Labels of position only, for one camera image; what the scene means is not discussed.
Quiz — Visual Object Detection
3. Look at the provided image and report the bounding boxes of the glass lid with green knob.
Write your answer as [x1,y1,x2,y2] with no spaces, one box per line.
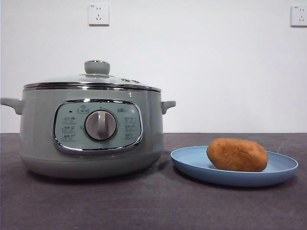
[23,59,162,93]

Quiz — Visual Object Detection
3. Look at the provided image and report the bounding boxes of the brown potato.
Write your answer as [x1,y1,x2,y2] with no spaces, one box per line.
[206,138,269,173]

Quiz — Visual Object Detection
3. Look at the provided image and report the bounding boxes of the blue round plate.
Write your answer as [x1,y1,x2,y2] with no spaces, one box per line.
[170,145,299,187]

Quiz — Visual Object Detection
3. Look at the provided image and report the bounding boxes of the grey round control dial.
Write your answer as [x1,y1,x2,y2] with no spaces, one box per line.
[85,110,118,141]

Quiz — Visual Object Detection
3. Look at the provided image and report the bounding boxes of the white wall socket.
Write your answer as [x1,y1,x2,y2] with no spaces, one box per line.
[88,3,110,26]
[290,4,307,27]

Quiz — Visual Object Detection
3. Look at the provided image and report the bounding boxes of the pale green electric steamer pot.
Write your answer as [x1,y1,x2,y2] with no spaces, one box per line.
[0,82,177,180]

